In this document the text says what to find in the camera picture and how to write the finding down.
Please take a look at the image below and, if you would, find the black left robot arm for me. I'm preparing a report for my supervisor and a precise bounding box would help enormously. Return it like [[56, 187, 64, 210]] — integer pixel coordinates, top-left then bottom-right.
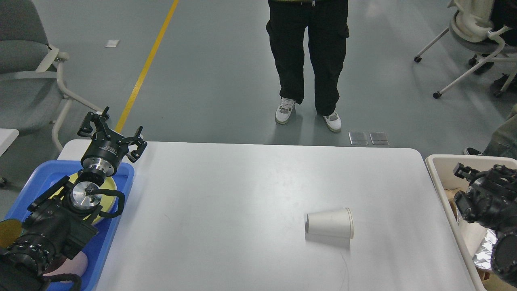
[[1, 107, 147, 291]]

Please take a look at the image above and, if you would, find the aluminium foil tray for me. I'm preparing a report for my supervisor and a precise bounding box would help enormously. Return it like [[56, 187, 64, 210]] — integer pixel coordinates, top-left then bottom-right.
[[473, 229, 498, 272]]

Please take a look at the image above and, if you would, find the white paper cup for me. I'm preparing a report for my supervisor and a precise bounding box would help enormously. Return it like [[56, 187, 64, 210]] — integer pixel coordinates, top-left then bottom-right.
[[458, 216, 489, 257], [305, 208, 355, 239]]

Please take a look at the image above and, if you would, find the right metal floor plate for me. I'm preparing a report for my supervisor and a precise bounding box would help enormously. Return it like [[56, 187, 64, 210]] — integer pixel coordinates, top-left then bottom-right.
[[369, 131, 390, 146]]

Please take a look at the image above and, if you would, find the white office chair left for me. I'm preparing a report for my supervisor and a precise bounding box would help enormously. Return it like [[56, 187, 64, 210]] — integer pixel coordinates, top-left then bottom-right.
[[0, 0, 102, 150]]

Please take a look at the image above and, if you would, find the person in black left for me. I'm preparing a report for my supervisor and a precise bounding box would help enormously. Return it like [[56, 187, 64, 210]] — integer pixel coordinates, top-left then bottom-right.
[[266, 0, 350, 133]]

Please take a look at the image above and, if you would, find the left metal floor plate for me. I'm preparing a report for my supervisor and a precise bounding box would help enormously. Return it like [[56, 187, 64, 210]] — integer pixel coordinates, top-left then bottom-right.
[[348, 131, 369, 146]]

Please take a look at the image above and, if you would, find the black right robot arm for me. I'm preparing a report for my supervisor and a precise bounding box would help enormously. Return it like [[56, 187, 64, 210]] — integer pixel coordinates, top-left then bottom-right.
[[454, 163, 517, 286]]

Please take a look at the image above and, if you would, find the person in blue jeans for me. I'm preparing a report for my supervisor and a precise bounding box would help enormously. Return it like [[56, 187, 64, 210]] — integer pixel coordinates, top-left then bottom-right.
[[463, 105, 517, 160]]

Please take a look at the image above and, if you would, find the brown paper in bin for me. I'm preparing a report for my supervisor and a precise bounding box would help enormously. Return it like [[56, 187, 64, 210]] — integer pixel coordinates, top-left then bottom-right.
[[444, 188, 464, 219]]

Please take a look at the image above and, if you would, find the pink mug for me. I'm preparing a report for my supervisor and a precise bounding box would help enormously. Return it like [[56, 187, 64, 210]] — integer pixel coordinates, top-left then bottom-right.
[[43, 252, 88, 277]]

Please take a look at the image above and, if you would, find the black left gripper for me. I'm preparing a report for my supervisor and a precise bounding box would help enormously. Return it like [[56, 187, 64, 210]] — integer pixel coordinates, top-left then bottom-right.
[[77, 107, 147, 177]]

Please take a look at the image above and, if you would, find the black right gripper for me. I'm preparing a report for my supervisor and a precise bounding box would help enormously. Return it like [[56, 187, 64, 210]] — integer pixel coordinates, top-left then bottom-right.
[[454, 163, 481, 223]]

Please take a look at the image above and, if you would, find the blue plastic tray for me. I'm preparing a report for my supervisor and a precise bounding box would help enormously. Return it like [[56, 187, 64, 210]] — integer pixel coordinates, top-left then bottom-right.
[[4, 160, 135, 291]]

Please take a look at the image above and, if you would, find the beige plastic bin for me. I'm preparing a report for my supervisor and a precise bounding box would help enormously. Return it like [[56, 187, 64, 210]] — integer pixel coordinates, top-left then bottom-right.
[[425, 154, 517, 291]]

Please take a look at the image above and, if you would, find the small white side table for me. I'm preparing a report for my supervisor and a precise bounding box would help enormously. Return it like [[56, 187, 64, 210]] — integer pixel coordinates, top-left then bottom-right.
[[0, 128, 20, 156]]

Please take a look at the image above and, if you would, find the metal floor plate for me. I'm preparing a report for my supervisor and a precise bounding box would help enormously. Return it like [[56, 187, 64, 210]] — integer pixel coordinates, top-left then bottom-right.
[[348, 131, 369, 146], [369, 131, 390, 146]]

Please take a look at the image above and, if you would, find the white office chair right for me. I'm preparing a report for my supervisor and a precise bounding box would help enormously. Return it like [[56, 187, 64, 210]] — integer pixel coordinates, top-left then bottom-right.
[[414, 0, 517, 99]]

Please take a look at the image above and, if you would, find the yellow plate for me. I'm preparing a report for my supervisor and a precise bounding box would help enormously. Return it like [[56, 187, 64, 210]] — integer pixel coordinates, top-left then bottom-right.
[[69, 173, 118, 226]]

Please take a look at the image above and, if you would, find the white office chair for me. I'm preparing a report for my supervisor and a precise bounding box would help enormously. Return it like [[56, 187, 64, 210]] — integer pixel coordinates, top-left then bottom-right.
[[414, 0, 517, 99], [0, 0, 102, 150]]

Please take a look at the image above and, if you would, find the white paper cup front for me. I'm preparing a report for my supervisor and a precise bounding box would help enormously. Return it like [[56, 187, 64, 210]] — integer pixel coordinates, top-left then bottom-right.
[[305, 208, 355, 239]]

